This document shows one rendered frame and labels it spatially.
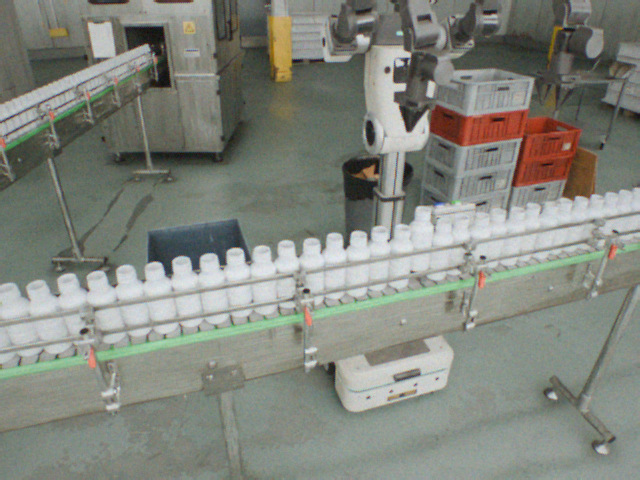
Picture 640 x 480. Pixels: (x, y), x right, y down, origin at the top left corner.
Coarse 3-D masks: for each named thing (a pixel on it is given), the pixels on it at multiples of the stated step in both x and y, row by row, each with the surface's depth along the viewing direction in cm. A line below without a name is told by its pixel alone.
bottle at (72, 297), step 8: (64, 280) 91; (72, 280) 92; (64, 288) 89; (72, 288) 90; (80, 288) 93; (64, 296) 90; (72, 296) 90; (80, 296) 92; (64, 304) 90; (72, 304) 90; (80, 304) 91; (88, 304) 93; (72, 320) 92; (80, 320) 93; (72, 328) 93; (80, 328) 93
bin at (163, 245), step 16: (192, 224) 155; (208, 224) 157; (224, 224) 159; (240, 224) 155; (160, 240) 154; (176, 240) 156; (192, 240) 158; (208, 240) 160; (224, 240) 162; (240, 240) 158; (160, 256) 157; (176, 256) 159; (192, 256) 161; (224, 256) 165
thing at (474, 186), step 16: (432, 176) 352; (448, 176) 334; (464, 176) 327; (480, 176) 335; (496, 176) 343; (512, 176) 350; (448, 192) 337; (464, 192) 337; (480, 192) 344; (496, 192) 351
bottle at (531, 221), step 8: (528, 208) 121; (536, 208) 121; (528, 216) 122; (536, 216) 121; (528, 224) 122; (536, 224) 121; (528, 240) 124; (520, 248) 126; (528, 248) 125; (520, 256) 127; (528, 256) 127
